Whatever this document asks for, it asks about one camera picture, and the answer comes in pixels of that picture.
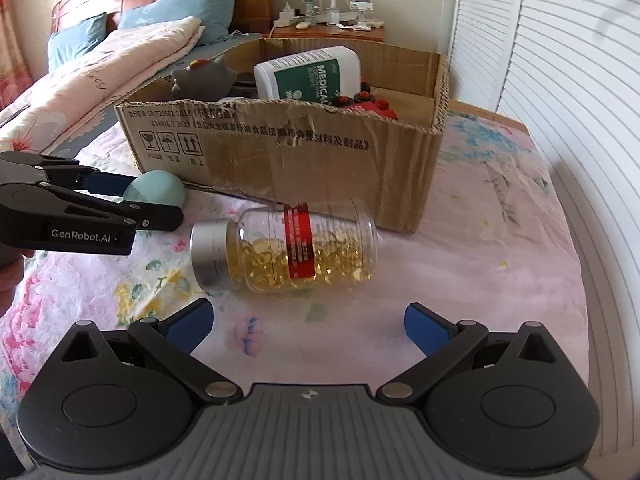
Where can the blue pillow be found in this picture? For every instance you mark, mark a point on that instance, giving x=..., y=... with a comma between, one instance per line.
x=75, y=42
x=180, y=17

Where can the person's left hand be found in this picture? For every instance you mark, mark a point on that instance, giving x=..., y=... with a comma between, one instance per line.
x=9, y=287

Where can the white charger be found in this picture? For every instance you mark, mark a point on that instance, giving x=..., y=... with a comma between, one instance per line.
x=287, y=15

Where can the clear capsule bottle silver cap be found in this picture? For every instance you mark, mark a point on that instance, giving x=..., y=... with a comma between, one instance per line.
x=270, y=255

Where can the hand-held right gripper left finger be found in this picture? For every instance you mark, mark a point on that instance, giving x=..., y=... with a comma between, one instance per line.
x=192, y=322

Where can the blue bed sheet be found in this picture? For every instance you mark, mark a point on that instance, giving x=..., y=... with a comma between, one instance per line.
x=100, y=130

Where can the pink quilt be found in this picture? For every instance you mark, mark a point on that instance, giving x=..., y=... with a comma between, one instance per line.
x=100, y=70

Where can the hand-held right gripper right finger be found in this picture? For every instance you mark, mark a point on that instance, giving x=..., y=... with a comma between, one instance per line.
x=425, y=325

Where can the wooden nightstand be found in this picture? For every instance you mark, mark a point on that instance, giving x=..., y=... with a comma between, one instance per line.
x=325, y=34

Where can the white louvered door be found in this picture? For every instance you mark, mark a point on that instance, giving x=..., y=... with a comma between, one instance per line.
x=560, y=85

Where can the cardboard box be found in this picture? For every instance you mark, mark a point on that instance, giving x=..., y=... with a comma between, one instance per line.
x=300, y=170

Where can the grey spiky toy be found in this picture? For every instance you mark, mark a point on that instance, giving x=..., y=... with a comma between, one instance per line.
x=205, y=80

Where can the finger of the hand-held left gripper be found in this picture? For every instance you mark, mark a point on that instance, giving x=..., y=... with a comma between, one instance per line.
x=102, y=183
x=155, y=217

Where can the white phone stand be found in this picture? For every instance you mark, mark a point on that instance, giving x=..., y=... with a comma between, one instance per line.
x=361, y=7

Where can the small clear spray bottle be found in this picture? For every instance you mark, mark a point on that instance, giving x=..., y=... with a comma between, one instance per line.
x=333, y=12

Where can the teal egg-shaped case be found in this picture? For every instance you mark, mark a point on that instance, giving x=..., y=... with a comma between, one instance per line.
x=160, y=187

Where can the red toy robot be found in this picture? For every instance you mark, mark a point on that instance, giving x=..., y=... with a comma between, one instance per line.
x=365, y=107

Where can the pink floral curtain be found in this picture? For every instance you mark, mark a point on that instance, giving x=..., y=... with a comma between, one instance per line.
x=12, y=35

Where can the white medicine bottle green label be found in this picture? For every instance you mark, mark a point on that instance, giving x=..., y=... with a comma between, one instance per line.
x=305, y=75

